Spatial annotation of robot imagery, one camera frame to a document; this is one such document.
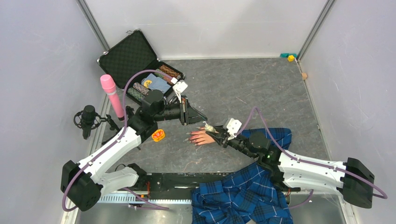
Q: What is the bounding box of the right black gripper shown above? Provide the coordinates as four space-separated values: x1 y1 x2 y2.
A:
206 124 256 159

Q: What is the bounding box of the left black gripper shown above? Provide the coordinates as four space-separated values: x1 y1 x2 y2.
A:
154 95 207 126

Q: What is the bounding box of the nail polish bottle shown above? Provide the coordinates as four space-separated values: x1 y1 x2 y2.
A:
204 121 216 133

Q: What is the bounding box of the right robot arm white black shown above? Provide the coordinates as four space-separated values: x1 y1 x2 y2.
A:
205 125 375 209

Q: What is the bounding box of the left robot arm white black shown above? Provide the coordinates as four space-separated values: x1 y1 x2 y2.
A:
61 90 207 211

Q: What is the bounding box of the mannequin hand with painted nails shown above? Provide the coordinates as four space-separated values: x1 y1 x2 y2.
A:
184 127 215 146

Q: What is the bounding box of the orange yellow round toy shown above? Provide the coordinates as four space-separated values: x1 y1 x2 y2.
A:
151 129 166 142

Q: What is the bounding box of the black tripod stand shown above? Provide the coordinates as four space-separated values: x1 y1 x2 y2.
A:
101 106 141 150

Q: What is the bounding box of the blue plaid shirt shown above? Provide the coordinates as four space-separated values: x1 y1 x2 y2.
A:
191 127 294 224

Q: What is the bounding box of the open black poker chip case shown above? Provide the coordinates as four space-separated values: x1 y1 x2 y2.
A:
97 29 185 105

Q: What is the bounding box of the pink microphone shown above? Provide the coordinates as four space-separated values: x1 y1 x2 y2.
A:
100 74 125 121

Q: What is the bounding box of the teal block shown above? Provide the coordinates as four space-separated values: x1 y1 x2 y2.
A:
280 53 297 58

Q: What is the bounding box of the yellow cube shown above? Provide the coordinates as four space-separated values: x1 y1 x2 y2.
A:
287 55 295 62

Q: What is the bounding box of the black studio microphone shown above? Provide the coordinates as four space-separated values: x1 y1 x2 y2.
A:
73 105 102 140

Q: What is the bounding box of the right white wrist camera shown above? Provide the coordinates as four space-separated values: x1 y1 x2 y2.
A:
224 118 242 137

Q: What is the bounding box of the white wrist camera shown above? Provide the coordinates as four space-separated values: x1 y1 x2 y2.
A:
172 80 188 103
224 118 242 137

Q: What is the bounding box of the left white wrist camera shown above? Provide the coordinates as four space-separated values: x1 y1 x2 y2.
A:
172 80 188 103

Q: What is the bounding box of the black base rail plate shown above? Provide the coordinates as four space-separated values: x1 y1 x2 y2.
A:
130 173 229 200

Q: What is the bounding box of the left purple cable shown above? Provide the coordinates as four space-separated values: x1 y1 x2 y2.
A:
62 69 178 212

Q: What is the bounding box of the purple cable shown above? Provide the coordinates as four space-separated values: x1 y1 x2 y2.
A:
236 107 388 210
62 69 178 212

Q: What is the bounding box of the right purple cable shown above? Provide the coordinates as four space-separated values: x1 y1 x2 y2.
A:
236 107 388 210

